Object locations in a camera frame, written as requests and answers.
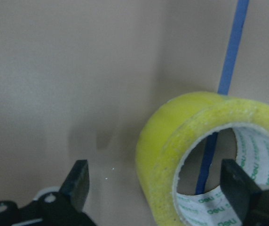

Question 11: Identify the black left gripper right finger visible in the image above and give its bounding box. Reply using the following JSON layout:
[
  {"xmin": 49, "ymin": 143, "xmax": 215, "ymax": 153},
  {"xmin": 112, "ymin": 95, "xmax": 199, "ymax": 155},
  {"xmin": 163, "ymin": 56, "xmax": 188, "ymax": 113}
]
[{"xmin": 220, "ymin": 159, "xmax": 262, "ymax": 224}]

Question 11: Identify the yellow tape roll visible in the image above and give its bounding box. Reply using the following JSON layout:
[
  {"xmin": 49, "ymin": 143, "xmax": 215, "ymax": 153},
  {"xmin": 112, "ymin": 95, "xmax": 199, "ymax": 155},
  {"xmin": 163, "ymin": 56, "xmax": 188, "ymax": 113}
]
[{"xmin": 135, "ymin": 92, "xmax": 269, "ymax": 226}]

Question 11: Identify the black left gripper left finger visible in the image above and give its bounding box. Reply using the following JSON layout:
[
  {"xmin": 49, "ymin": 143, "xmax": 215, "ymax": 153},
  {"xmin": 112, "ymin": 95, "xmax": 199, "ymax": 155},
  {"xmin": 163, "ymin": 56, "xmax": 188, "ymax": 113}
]
[{"xmin": 59, "ymin": 160, "xmax": 90, "ymax": 212}]

